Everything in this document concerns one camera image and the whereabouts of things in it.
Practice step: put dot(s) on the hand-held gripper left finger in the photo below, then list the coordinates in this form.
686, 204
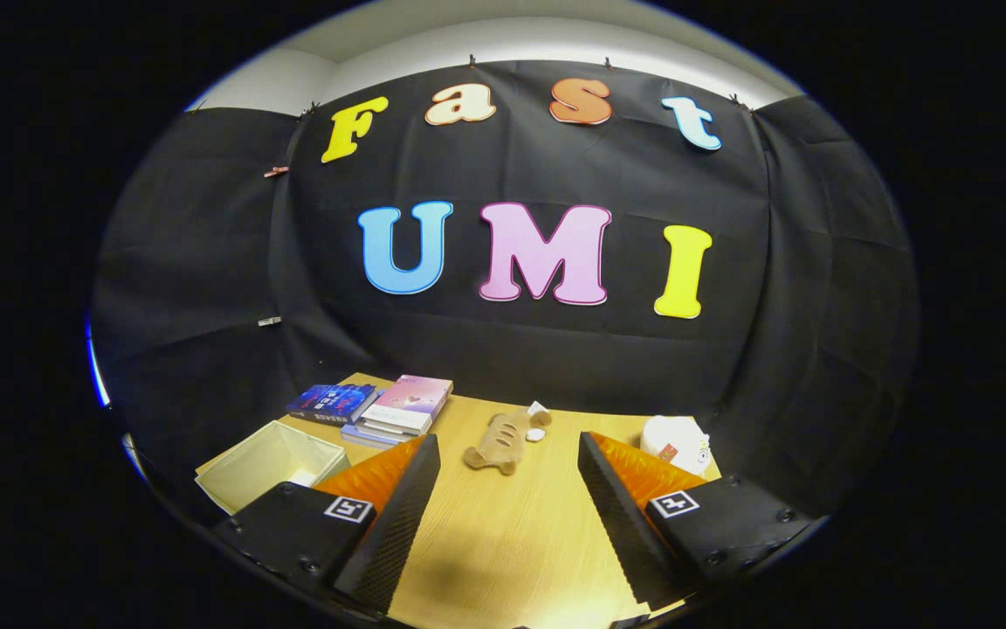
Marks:
394, 524

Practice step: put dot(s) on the pink cover book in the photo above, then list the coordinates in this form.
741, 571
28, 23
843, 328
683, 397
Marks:
416, 397

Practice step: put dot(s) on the cream fabric storage box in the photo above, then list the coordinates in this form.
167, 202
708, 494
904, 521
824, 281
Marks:
263, 459

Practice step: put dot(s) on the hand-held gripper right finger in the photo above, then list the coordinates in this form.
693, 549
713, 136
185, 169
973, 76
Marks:
616, 524

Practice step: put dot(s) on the brown plush toy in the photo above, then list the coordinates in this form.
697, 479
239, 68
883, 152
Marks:
499, 441

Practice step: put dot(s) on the white flat object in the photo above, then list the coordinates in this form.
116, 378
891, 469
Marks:
134, 454

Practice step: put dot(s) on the white plush toy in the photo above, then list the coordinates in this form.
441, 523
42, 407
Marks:
678, 441

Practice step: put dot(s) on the computer monitor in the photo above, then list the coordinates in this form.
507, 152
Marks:
97, 367

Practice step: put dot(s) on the blue cover book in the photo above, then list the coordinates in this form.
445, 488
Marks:
333, 404

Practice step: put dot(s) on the wooden clothes peg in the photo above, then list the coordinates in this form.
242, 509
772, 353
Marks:
276, 171

